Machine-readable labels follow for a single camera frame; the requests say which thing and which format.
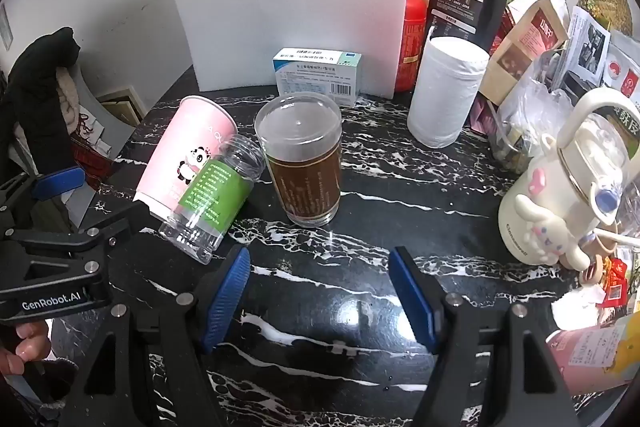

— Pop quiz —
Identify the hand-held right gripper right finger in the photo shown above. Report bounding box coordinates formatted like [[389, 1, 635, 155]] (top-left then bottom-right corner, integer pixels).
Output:
[[389, 246, 582, 427]]

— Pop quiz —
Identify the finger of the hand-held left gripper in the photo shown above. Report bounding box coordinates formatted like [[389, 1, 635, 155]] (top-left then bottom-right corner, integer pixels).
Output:
[[0, 169, 86, 234], [0, 202, 151, 294]]

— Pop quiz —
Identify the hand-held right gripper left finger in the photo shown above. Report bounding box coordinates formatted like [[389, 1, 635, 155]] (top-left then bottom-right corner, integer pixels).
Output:
[[60, 246, 251, 427]]

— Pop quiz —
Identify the clear plastic cup brown print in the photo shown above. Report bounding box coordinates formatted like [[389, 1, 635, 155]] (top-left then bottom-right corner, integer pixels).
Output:
[[253, 91, 344, 229]]

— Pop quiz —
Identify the pink paper cup with panda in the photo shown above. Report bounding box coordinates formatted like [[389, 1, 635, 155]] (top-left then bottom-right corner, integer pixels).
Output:
[[133, 95, 240, 214]]

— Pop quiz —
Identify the pink cup with receipt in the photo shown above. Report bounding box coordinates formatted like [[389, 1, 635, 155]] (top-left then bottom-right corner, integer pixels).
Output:
[[544, 323, 640, 399]]

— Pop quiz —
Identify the person's left hand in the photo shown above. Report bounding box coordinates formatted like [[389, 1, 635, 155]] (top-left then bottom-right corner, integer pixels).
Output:
[[0, 321, 54, 376]]

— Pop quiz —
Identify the red cloth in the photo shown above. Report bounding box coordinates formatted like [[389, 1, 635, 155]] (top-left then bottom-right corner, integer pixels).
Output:
[[70, 129, 117, 192]]

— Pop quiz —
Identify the beige fleece garment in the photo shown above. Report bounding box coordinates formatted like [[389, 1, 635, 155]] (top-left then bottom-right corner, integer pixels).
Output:
[[55, 66, 91, 142]]

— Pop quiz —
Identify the black garment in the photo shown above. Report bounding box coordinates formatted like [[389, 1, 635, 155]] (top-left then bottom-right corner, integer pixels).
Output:
[[0, 27, 82, 188]]

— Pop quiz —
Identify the clear bottle green label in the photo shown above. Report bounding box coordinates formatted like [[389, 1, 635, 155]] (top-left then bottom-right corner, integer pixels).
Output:
[[159, 134, 267, 266]]

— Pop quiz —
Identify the cream bottle with cartoon dog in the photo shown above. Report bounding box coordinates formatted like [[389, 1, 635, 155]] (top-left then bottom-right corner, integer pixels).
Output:
[[497, 87, 640, 272]]

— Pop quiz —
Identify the crumpled white tissue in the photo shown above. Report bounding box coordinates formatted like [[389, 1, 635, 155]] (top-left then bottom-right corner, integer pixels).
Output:
[[550, 284, 609, 334]]

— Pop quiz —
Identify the red snack packet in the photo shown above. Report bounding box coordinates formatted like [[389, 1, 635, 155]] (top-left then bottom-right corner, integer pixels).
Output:
[[597, 257, 632, 309]]

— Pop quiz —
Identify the white tissue roll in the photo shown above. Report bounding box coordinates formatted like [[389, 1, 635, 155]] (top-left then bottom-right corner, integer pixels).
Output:
[[406, 36, 491, 150]]

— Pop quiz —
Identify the clear plastic bag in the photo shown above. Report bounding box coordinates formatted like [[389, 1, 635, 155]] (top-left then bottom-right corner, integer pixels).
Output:
[[492, 51, 577, 174]]

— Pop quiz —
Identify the blue white medicine box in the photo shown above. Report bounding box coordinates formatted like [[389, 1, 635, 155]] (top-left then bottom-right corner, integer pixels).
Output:
[[272, 48, 363, 108]]

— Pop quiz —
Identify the red canister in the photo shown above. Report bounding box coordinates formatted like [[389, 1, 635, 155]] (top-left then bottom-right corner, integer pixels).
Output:
[[394, 0, 429, 94]]

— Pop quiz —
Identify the tan packet with red label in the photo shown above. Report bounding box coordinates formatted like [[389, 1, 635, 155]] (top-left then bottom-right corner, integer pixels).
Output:
[[482, 0, 571, 108]]

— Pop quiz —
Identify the white foam board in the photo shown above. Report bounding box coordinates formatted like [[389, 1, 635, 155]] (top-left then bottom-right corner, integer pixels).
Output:
[[164, 0, 414, 98]]

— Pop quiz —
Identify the black and white printed packet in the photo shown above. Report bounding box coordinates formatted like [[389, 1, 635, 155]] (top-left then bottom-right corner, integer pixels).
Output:
[[562, 5, 612, 88]]

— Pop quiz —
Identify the white packet with red circle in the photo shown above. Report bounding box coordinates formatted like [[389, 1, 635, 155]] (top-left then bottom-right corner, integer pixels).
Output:
[[600, 29, 640, 98]]

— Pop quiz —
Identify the wooden frame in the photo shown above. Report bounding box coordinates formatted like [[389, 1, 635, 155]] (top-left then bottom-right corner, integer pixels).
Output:
[[96, 88, 147, 126]]

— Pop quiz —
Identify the wall socket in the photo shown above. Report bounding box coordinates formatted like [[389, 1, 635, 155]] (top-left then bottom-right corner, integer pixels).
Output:
[[0, 3, 14, 52]]

